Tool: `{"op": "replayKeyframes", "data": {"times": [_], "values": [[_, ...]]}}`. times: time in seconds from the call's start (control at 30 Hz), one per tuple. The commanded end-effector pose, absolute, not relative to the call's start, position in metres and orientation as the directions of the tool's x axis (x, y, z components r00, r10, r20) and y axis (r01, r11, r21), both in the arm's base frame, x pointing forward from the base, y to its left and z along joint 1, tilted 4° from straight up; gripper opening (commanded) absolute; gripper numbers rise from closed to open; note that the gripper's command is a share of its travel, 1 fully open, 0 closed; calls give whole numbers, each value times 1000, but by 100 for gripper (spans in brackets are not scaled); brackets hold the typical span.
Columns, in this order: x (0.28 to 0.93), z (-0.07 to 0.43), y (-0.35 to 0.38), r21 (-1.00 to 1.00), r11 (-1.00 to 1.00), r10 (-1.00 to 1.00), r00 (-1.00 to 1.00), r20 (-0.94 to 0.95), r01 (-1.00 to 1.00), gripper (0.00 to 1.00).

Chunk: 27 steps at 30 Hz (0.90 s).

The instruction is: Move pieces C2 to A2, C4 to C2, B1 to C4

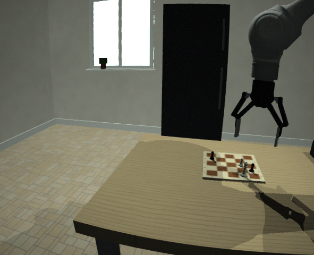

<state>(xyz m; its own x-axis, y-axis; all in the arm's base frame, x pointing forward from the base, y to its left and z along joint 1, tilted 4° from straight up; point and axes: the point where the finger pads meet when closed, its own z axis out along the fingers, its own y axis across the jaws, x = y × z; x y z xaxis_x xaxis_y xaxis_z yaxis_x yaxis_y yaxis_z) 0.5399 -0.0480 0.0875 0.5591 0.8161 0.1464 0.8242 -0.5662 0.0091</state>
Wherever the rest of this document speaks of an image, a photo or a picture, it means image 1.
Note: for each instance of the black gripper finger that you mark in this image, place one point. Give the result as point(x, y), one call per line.
point(238, 116)
point(279, 101)

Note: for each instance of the brown and cream chessboard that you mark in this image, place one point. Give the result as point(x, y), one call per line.
point(225, 166)

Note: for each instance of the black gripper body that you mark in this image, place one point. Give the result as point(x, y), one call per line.
point(262, 89)

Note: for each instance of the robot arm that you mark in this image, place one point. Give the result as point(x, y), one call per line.
point(273, 31)

